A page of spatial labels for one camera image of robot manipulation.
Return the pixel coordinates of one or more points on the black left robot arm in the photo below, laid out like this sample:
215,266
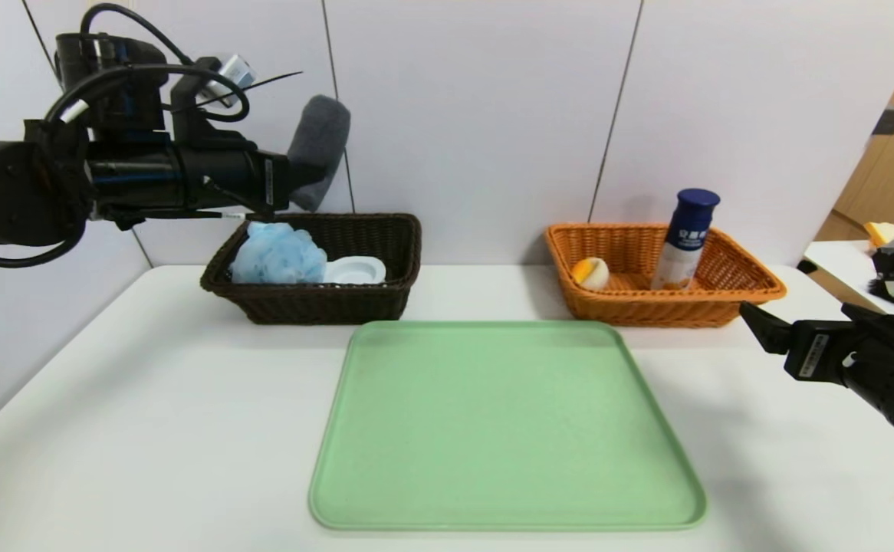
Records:
25,176

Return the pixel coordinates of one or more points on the dark brown wicker basket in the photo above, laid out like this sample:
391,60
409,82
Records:
324,303

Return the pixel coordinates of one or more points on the white side table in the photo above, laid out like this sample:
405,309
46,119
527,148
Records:
838,264

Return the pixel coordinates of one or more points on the yellow toy bread slice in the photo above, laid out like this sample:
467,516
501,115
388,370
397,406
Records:
880,232

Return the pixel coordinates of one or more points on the light blue bath loofah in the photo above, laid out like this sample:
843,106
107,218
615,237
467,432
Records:
278,257

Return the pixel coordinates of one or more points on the white bottle with blue cap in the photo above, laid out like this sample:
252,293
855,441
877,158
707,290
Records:
685,253

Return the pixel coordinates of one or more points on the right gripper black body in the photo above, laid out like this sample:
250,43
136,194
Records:
809,351

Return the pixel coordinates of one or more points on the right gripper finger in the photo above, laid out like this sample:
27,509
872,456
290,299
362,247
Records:
765,328

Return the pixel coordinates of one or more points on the orange wicker basket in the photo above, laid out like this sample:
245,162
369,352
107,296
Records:
723,307

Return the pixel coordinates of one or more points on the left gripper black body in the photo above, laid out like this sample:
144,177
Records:
274,182

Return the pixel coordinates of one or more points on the light green plastic tray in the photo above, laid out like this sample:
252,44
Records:
508,429

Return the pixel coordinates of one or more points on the white tape roll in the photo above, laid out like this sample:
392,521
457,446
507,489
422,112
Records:
359,270

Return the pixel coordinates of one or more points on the light wooden cabinet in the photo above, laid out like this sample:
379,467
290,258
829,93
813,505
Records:
892,184

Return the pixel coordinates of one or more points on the white bun with orange top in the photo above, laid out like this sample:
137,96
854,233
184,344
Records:
591,274

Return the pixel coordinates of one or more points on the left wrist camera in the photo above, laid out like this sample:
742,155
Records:
228,77

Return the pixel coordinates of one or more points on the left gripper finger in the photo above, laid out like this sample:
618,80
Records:
305,172

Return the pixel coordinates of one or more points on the dark grey towel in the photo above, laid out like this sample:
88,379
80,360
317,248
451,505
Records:
320,146

